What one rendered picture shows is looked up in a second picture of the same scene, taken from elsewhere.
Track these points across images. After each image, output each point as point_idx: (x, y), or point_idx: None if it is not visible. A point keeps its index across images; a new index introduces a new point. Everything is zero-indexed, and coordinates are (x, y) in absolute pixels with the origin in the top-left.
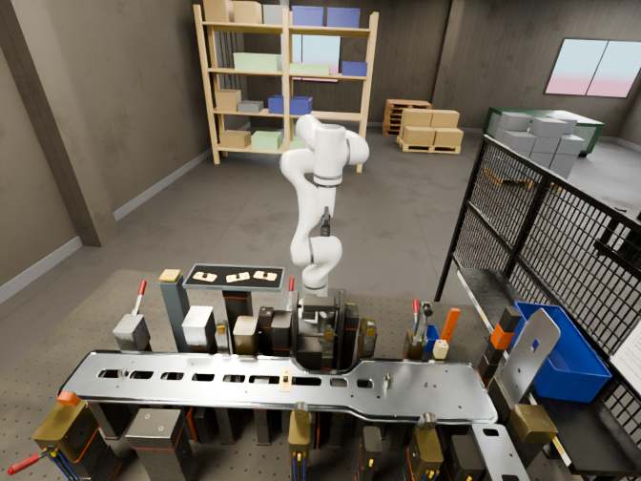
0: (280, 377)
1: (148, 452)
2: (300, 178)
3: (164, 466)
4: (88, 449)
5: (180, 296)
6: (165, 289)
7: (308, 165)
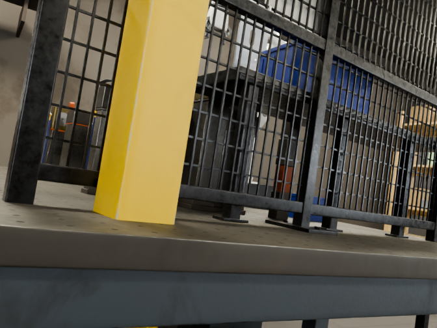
0: None
1: (67, 129)
2: (255, 58)
3: (66, 144)
4: (58, 134)
5: None
6: None
7: None
